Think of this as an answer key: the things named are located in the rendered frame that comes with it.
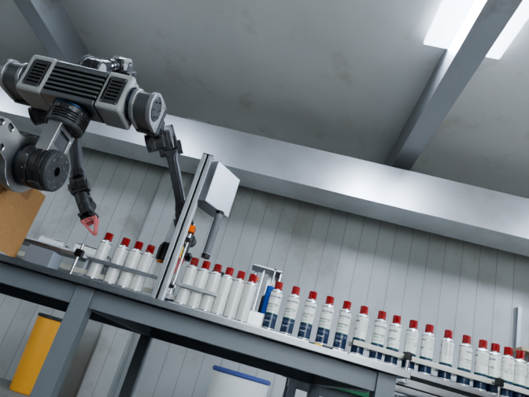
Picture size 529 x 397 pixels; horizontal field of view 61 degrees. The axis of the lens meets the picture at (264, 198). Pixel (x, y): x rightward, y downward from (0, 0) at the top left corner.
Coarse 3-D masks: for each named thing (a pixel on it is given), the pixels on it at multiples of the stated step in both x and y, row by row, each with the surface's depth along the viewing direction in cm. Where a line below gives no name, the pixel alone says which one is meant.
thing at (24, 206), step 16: (0, 192) 153; (16, 192) 160; (32, 192) 169; (0, 208) 154; (16, 208) 162; (32, 208) 172; (0, 224) 156; (16, 224) 164; (0, 240) 158; (16, 240) 167
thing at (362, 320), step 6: (366, 306) 188; (360, 312) 188; (366, 312) 187; (360, 318) 186; (366, 318) 186; (360, 324) 185; (366, 324) 185; (354, 330) 186; (360, 330) 184; (366, 330) 185; (354, 336) 184; (360, 336) 183; (354, 348) 181; (360, 348) 181; (360, 354) 180
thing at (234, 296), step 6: (240, 270) 191; (240, 276) 189; (234, 282) 188; (240, 282) 188; (234, 288) 187; (240, 288) 187; (234, 294) 186; (240, 294) 187; (228, 300) 185; (234, 300) 185; (228, 306) 184; (234, 306) 184; (228, 312) 183; (234, 312) 184; (234, 318) 183
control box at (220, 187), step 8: (216, 168) 189; (224, 168) 193; (208, 176) 189; (216, 176) 189; (224, 176) 193; (232, 176) 198; (208, 184) 186; (216, 184) 189; (224, 184) 193; (232, 184) 198; (200, 192) 186; (208, 192) 184; (216, 192) 189; (224, 192) 193; (232, 192) 198; (200, 200) 185; (208, 200) 184; (216, 200) 189; (224, 200) 193; (232, 200) 198; (200, 208) 193; (208, 208) 191; (216, 208) 189; (224, 208) 193; (224, 216) 194
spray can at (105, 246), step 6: (108, 234) 192; (102, 240) 190; (108, 240) 191; (102, 246) 189; (108, 246) 190; (96, 252) 188; (102, 252) 188; (108, 252) 190; (102, 258) 187; (96, 264) 186; (102, 264) 188; (90, 270) 185; (96, 270) 185; (90, 276) 184; (96, 276) 185
